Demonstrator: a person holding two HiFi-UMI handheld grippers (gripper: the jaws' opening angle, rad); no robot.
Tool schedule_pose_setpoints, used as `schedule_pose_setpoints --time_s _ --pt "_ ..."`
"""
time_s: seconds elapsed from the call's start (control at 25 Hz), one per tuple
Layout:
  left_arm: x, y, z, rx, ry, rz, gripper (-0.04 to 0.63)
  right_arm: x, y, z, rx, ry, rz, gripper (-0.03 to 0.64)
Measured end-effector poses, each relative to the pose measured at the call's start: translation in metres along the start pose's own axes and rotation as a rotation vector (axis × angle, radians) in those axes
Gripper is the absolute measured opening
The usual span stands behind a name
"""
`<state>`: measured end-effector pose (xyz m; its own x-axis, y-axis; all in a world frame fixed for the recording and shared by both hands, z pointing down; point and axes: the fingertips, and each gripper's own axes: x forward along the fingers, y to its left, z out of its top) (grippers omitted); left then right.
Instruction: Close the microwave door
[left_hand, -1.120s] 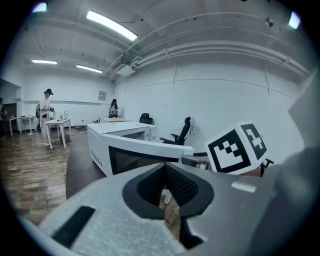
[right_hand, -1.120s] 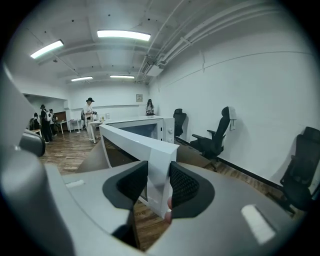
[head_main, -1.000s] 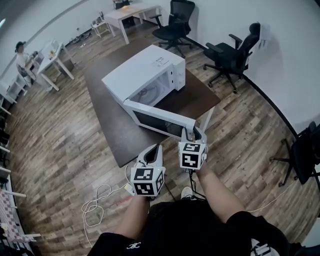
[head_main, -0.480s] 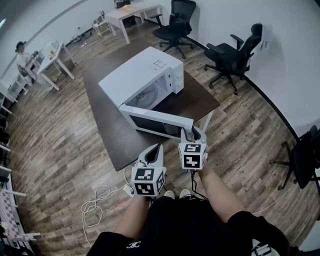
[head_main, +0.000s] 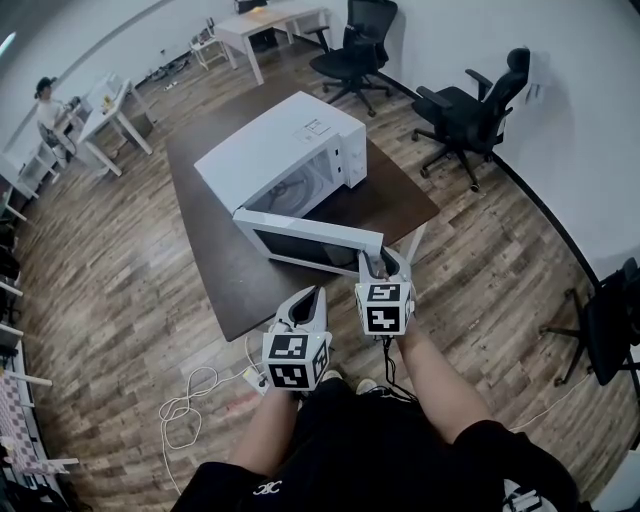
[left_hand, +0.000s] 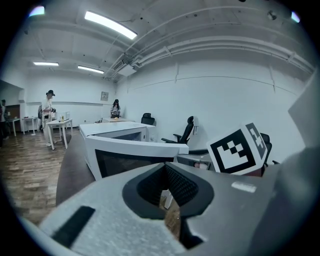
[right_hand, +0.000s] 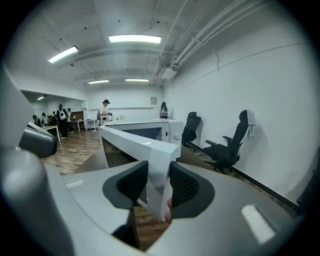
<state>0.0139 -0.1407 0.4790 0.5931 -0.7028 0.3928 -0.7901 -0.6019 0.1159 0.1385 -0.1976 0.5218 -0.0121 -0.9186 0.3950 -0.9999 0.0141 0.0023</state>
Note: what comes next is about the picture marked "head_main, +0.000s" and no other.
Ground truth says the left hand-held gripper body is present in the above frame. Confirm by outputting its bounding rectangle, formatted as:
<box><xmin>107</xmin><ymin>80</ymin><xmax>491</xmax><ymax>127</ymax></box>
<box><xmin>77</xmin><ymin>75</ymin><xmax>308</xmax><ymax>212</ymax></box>
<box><xmin>261</xmin><ymin>294</ymin><xmax>333</xmax><ymax>393</ymax></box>

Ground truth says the white desk with clutter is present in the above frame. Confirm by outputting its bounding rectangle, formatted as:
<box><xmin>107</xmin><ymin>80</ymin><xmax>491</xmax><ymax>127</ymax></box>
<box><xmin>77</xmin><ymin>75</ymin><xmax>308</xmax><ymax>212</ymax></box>
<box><xmin>77</xmin><ymin>72</ymin><xmax>154</xmax><ymax>177</ymax></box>

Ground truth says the long white floor cable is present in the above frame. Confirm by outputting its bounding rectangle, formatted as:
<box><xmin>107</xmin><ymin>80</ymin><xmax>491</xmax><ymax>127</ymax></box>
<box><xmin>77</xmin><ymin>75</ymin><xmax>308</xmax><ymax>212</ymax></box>
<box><xmin>509</xmin><ymin>372</ymin><xmax>594</xmax><ymax>434</ymax></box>

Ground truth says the small white side table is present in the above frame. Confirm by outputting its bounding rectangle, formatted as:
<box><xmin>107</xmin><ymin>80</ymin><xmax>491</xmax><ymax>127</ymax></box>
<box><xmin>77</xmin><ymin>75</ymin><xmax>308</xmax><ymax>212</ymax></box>
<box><xmin>189</xmin><ymin>34</ymin><xmax>231</xmax><ymax>71</ymax></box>

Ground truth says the black office chair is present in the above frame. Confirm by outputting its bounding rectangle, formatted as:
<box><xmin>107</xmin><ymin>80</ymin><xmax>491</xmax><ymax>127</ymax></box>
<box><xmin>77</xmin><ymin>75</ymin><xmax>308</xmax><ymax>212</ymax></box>
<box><xmin>303</xmin><ymin>0</ymin><xmax>400</xmax><ymax>119</ymax></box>
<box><xmin>410</xmin><ymin>47</ymin><xmax>532</xmax><ymax>194</ymax></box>
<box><xmin>539</xmin><ymin>257</ymin><xmax>640</xmax><ymax>389</ymax></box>

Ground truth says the white microwave door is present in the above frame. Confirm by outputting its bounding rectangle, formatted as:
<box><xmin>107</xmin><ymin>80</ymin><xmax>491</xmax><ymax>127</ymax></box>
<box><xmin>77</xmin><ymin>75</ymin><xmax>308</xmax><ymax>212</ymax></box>
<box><xmin>232</xmin><ymin>207</ymin><xmax>385</xmax><ymax>277</ymax></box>

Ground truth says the person's left forearm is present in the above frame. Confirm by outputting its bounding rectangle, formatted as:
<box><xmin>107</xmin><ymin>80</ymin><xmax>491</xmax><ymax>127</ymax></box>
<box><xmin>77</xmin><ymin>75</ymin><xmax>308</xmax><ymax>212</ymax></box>
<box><xmin>227</xmin><ymin>387</ymin><xmax>301</xmax><ymax>476</ymax></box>

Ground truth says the coiled white floor cable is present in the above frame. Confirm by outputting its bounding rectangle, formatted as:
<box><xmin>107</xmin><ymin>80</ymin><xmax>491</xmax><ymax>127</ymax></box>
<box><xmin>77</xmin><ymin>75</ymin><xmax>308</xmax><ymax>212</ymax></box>
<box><xmin>158</xmin><ymin>337</ymin><xmax>261</xmax><ymax>494</ymax></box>

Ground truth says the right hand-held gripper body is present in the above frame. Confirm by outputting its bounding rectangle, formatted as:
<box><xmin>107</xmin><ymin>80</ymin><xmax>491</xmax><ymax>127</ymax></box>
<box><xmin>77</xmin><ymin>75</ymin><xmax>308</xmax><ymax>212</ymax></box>
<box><xmin>354</xmin><ymin>252</ymin><xmax>418</xmax><ymax>339</ymax></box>

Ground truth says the white power strip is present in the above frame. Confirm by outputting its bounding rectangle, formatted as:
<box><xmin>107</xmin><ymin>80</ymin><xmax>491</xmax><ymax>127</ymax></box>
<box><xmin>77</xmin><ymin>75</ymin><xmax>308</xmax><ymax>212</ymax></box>
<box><xmin>241</xmin><ymin>366</ymin><xmax>271</xmax><ymax>396</ymax></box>

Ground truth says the dark brown table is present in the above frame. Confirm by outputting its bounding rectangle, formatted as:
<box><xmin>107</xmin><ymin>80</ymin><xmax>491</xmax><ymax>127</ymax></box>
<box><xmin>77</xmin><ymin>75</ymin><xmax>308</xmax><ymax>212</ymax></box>
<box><xmin>164</xmin><ymin>82</ymin><xmax>441</xmax><ymax>344</ymax></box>

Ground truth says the large white desk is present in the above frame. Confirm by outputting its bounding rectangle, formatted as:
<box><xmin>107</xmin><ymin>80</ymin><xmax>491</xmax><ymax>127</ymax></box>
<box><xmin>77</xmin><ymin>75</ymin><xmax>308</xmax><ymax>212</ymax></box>
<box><xmin>213</xmin><ymin>4</ymin><xmax>331</xmax><ymax>86</ymax></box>

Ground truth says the person's black shirt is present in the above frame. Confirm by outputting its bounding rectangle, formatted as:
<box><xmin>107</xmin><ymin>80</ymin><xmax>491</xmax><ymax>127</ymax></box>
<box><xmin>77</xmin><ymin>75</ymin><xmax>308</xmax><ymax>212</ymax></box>
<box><xmin>169</xmin><ymin>377</ymin><xmax>581</xmax><ymax>512</ymax></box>

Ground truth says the pile of floor cables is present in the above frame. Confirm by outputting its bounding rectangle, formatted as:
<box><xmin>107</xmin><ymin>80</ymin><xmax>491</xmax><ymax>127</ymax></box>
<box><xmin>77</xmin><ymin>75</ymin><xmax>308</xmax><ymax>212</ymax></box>
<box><xmin>147</xmin><ymin>57</ymin><xmax>194</xmax><ymax>84</ymax></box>

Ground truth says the white microwave housing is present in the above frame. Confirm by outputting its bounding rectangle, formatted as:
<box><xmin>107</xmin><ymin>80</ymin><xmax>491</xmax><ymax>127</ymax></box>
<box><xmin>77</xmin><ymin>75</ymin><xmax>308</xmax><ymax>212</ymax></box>
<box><xmin>193</xmin><ymin>90</ymin><xmax>369</xmax><ymax>221</ymax></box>

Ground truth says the checkered cloth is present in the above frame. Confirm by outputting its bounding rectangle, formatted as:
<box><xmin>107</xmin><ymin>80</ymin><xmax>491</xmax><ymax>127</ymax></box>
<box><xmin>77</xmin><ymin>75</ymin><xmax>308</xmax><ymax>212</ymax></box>
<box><xmin>0</xmin><ymin>372</ymin><xmax>71</xmax><ymax>476</ymax></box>

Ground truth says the white wall box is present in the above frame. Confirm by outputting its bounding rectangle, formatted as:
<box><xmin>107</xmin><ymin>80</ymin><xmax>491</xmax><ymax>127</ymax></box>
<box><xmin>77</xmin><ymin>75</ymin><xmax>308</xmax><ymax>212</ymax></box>
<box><xmin>524</xmin><ymin>47</ymin><xmax>551</xmax><ymax>106</ymax></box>

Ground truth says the low white desk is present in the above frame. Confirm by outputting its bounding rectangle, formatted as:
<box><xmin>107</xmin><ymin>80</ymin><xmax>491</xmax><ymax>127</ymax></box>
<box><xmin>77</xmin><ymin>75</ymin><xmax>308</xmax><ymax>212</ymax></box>
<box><xmin>0</xmin><ymin>144</ymin><xmax>62</xmax><ymax>201</ymax></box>

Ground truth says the person's right forearm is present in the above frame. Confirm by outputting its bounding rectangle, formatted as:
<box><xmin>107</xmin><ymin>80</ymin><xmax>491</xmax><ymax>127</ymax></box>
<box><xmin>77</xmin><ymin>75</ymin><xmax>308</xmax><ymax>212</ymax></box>
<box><xmin>397</xmin><ymin>319</ymin><xmax>496</xmax><ymax>446</ymax></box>

